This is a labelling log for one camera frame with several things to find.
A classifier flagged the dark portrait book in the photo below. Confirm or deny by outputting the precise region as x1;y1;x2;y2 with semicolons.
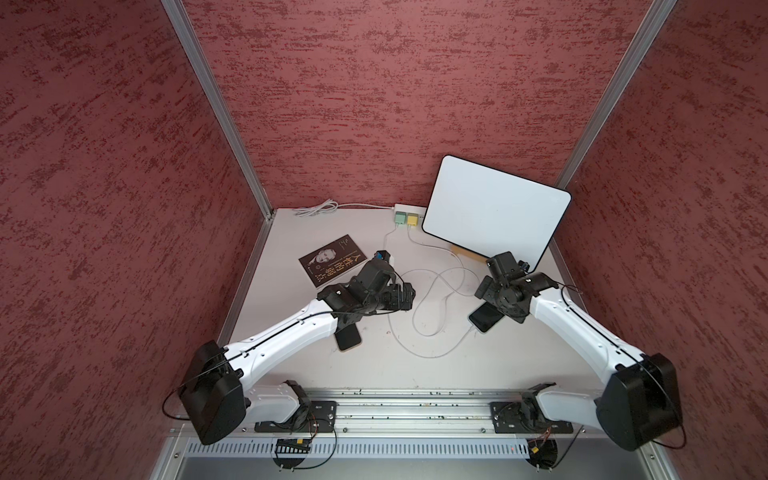
299;234;368;288

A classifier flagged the wooden tablet stand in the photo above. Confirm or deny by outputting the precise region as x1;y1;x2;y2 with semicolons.
450;245;489;263

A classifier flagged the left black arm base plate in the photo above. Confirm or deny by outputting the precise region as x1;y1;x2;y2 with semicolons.
254;400;338;434

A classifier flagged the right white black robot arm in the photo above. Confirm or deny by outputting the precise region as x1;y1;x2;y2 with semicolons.
469;252;684;451

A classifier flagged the white power strip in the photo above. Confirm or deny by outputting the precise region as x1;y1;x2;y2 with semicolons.
394;204;426;218

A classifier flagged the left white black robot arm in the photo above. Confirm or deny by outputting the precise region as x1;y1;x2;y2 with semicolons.
175;251;415;445

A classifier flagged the white tablet screen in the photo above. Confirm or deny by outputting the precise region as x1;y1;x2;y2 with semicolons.
422;155;572;270

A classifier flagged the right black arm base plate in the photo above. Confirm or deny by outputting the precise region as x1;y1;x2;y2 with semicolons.
489;400;574;435

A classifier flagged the white charging cable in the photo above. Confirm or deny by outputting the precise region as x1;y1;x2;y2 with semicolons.
386;224;484;361
377;223;402;259

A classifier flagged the aluminium mounting rail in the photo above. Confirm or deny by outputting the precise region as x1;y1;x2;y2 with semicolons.
170;388;658;439

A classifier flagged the white power strip cord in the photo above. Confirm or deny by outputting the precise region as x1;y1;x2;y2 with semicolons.
293;199;397;218

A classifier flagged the black smartphone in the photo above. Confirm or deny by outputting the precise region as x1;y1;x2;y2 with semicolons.
334;324;362;352
468;302;505;334

